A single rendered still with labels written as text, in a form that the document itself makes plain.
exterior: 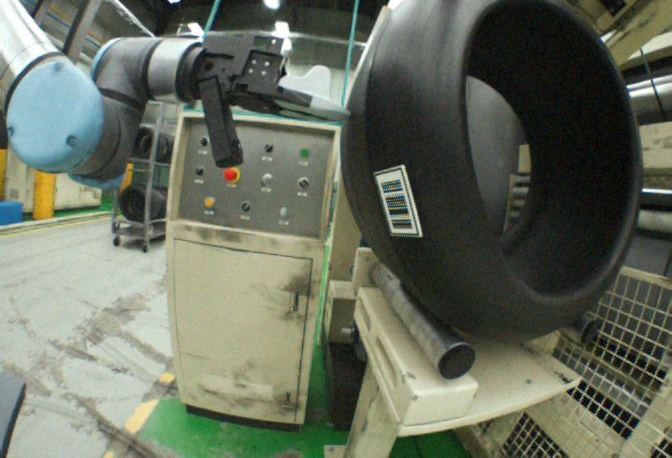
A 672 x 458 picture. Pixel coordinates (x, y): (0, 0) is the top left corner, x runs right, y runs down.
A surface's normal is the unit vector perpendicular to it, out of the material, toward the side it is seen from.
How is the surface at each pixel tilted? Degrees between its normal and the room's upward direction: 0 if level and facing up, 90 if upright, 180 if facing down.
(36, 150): 91
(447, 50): 88
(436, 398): 90
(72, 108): 90
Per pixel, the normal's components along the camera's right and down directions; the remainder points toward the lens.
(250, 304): 0.09, 0.07
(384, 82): -0.67, -0.07
